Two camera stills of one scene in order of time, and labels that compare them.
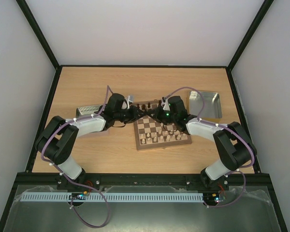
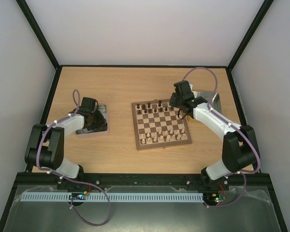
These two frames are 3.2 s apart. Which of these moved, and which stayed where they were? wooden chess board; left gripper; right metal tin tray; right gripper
Moved: left gripper; right gripper
Stayed: right metal tin tray; wooden chess board
